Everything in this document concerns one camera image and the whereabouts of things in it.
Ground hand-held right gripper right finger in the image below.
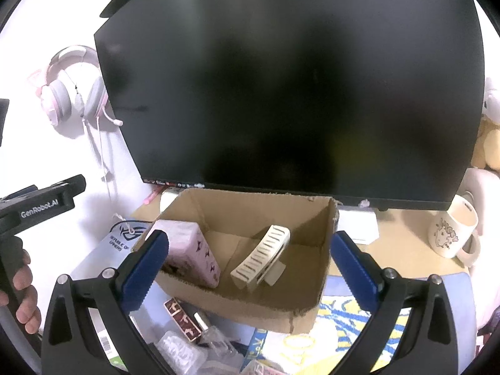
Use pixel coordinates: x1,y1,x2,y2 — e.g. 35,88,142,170
330,230,478,375

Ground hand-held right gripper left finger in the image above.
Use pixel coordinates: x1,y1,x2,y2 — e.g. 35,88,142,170
41,230,170,375

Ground cardboard box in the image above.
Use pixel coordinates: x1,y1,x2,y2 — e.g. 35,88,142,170
133,187,340,334

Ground clear floss pick box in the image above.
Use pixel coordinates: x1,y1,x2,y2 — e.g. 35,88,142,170
156,330,209,375

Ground small translucent plastic box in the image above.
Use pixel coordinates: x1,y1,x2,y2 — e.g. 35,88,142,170
242,359,292,375

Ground person's left hand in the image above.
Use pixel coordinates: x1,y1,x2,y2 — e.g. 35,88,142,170
0,249,40,334

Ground small white box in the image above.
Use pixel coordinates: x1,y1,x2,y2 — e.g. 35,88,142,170
337,205,380,245

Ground light blue mouse pad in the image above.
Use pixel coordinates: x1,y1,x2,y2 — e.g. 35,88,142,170
68,219,478,375

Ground yellow and blue towel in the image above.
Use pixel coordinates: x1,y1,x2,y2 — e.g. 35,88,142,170
242,275,415,375

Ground pink tissue pack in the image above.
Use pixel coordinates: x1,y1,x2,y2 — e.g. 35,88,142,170
150,220,221,289

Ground red patterned box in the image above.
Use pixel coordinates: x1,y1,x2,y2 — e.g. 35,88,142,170
163,298,203,343

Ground clear glass perfume bottle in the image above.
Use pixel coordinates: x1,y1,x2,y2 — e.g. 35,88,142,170
193,312,243,360

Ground white barcode packet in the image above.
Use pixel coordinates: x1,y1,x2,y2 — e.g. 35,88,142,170
91,312,130,373

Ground dark flat panel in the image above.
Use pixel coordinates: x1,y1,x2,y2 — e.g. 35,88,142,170
0,99,9,146

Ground white hair claw clip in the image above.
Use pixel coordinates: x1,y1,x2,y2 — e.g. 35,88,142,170
230,224,292,293

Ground white cartoon mug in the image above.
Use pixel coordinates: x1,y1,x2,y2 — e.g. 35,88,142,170
427,191,482,268

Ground white tassel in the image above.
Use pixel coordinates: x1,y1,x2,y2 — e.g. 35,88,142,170
74,84,86,118

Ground pink cat-ear headphones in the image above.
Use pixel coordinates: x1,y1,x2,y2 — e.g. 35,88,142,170
27,46,123,204

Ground pale pink plush cushion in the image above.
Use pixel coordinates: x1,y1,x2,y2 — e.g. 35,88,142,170
461,168,500,239

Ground yellow plush toy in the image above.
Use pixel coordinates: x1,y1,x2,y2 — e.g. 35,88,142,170
471,119,500,171

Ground black computer monitor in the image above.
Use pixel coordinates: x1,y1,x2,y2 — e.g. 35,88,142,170
94,0,486,212

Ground white plush toy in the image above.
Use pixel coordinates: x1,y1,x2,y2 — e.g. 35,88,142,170
482,77,500,126

